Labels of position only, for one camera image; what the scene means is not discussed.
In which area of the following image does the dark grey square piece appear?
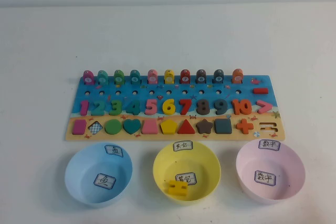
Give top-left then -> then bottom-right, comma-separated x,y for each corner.
214,118 -> 233,134

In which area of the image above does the ocean print wooden puzzle board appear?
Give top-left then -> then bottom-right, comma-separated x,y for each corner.
64,74 -> 286,142

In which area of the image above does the yellow number six piece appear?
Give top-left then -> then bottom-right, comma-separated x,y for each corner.
162,98 -> 175,116

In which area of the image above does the pink number five piece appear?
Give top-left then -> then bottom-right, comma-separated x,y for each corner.
145,99 -> 158,116

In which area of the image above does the red number seven piece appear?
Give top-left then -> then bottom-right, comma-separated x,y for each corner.
179,99 -> 194,116

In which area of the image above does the yellow pentagon piece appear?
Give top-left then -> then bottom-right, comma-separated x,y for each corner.
160,120 -> 177,135

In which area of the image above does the teal number four piece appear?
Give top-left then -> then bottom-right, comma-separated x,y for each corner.
125,100 -> 141,116

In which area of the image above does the pink trapezoid piece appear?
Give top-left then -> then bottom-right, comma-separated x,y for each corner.
141,119 -> 159,135

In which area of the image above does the red triangle piece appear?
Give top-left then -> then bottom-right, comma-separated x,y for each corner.
177,119 -> 196,135

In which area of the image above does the brown number eight piece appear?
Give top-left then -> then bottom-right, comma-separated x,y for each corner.
196,99 -> 211,116

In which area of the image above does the teal heart piece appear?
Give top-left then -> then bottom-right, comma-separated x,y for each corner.
122,119 -> 142,135

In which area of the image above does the brown star piece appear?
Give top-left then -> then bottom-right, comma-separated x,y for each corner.
195,119 -> 214,135

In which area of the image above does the green number three piece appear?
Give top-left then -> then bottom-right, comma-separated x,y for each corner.
109,99 -> 122,116

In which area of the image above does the dark grey number nine piece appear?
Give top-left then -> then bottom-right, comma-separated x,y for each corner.
214,99 -> 228,116

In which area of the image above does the green circle piece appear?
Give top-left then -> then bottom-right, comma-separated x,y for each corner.
104,119 -> 122,135

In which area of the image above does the orange number ten piece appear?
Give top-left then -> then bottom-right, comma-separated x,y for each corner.
231,99 -> 253,115

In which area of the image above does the mint green number two piece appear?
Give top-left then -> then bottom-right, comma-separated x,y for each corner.
91,100 -> 105,116

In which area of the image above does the yellow plastic bowl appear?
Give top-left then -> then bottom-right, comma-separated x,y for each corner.
152,140 -> 222,201

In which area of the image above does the orange plus sign piece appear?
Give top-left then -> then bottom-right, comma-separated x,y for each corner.
235,119 -> 255,135

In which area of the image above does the magenta number one piece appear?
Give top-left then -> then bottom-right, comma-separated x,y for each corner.
79,100 -> 89,116

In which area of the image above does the yellow equals sign piece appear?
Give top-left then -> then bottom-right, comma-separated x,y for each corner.
164,180 -> 189,196

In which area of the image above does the magenta rectangle piece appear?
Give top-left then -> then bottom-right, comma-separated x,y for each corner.
72,119 -> 87,135

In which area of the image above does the pink greater-than sign piece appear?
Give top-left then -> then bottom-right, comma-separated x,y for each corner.
256,100 -> 274,115

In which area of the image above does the light blue plastic bowl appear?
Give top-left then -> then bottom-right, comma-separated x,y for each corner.
64,142 -> 133,207

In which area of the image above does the pink plastic bowl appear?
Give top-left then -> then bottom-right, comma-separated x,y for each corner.
235,138 -> 306,205

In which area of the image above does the yellow fish peg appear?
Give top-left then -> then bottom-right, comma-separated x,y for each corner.
164,69 -> 175,85

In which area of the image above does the pink fish peg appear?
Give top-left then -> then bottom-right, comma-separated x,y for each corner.
147,69 -> 159,85

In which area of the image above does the red fish peg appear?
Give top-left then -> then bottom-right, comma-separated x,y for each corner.
180,69 -> 191,85

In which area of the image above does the teal fish peg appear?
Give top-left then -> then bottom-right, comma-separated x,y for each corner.
130,69 -> 141,86

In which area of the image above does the brown fish peg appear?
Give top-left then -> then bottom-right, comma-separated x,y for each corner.
196,69 -> 207,85

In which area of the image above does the dark grey fish peg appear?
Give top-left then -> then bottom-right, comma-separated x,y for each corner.
213,69 -> 225,85

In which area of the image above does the mint green fish peg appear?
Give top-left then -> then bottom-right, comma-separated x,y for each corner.
97,70 -> 109,86

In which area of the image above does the orange fish peg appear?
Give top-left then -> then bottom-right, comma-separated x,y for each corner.
232,68 -> 244,84

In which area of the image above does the magenta fish peg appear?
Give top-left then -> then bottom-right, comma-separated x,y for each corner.
82,70 -> 95,86

